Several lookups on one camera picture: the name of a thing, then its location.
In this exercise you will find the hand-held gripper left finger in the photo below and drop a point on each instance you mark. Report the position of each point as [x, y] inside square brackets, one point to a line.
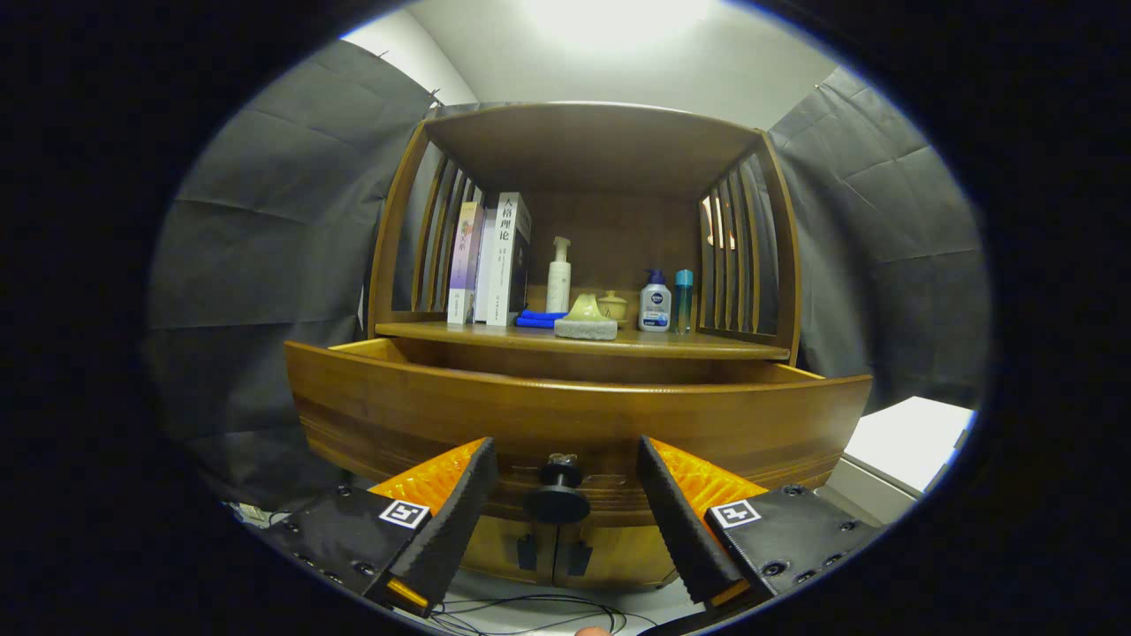
[455, 530]

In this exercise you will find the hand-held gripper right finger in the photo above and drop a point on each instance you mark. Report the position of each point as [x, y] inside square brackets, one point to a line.
[680, 530]

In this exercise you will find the black drawer knob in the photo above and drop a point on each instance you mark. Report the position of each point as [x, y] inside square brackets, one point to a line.
[557, 505]

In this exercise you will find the brown wooden drawer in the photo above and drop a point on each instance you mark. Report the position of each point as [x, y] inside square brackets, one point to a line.
[574, 415]

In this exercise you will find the brown wooden countertop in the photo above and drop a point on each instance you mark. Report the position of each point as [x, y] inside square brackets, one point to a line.
[689, 340]

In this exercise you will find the brown wooden cabinet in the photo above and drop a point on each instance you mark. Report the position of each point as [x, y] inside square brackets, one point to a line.
[592, 150]

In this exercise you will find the white blue-capped cleanser bottle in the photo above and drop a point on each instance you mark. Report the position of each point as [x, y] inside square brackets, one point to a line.
[655, 309]

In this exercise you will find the blue folded cloth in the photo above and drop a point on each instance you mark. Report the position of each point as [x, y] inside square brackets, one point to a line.
[535, 320]

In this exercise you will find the teal bottle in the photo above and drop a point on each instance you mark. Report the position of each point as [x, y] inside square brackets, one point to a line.
[683, 305]

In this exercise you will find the yellow lidded teacup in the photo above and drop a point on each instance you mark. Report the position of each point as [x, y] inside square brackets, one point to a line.
[614, 307]

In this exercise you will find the thin white book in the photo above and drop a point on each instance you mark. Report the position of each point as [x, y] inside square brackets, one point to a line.
[484, 274]

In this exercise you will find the purple book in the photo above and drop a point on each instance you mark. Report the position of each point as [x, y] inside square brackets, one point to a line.
[464, 265]

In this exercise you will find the white pump bottle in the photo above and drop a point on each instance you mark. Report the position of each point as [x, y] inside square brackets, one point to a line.
[558, 283]

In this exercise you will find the thick white book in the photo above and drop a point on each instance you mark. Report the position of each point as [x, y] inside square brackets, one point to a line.
[504, 265]

